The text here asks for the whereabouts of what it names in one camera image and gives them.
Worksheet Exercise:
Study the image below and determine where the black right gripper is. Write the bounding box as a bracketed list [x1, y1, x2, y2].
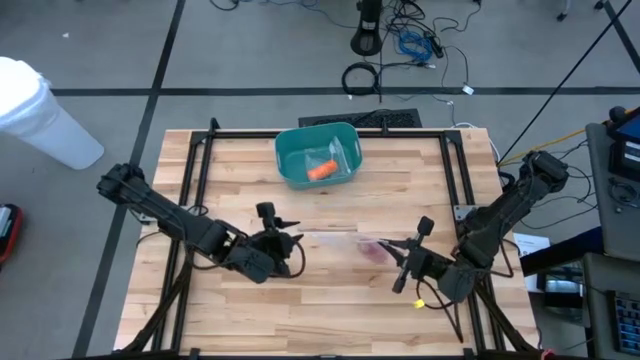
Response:
[381, 215, 451, 295]

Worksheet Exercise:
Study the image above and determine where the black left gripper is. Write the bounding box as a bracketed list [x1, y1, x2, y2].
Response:
[224, 201, 306, 285]

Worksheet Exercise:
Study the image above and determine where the pink elastic bandage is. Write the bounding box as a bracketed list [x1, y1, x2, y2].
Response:
[356, 238, 390, 265]

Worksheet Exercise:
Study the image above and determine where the orange elastic bandage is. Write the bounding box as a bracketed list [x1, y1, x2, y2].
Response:
[307, 159, 340, 182]

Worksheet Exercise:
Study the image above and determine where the teal plastic basket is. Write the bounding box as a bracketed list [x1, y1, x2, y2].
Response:
[273, 122, 364, 191]

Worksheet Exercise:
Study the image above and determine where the black perforated floor mat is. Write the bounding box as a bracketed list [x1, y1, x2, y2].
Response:
[298, 108, 423, 129]

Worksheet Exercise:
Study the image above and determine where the white paper sheet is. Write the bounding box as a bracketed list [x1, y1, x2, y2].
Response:
[513, 233, 551, 259]

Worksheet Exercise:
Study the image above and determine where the dark blue panel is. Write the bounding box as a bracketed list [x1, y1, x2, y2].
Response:
[519, 227, 604, 276]

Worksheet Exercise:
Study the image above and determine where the black floor stand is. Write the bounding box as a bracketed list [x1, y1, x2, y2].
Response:
[349, 0, 384, 57]

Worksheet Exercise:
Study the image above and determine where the grey equipment cart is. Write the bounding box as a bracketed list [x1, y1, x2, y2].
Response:
[582, 105, 640, 360]

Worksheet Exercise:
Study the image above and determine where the black diagonal pole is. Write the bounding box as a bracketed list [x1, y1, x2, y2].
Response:
[499, 0, 634, 161]

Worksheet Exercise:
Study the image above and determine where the monitor with blue screen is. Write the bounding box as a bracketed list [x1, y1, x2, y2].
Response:
[607, 105, 640, 179]

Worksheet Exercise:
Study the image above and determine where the white trash bin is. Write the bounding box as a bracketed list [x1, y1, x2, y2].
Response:
[0, 56, 105, 171]

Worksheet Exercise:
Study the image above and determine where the red black case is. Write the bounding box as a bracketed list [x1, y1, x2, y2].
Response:
[0, 203, 24, 265]

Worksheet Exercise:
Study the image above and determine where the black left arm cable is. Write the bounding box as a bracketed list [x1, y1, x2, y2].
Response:
[269, 238, 308, 280]

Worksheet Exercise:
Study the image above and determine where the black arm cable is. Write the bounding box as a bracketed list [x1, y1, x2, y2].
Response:
[415, 238, 516, 345]
[269, 238, 308, 280]

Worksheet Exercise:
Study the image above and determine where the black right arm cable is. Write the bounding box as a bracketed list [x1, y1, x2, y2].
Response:
[415, 238, 516, 345]

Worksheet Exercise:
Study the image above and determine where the black aluminium table frame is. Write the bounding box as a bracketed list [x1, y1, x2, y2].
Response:
[117, 117, 544, 360]

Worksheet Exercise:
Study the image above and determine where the coiled black cable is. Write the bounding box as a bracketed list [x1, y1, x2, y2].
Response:
[341, 61, 381, 96]

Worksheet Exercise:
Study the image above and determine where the yellow floor cable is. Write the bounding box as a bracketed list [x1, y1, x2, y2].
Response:
[499, 128, 586, 166]

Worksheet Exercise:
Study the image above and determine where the blue cable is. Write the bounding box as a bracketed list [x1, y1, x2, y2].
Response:
[397, 30, 434, 64]

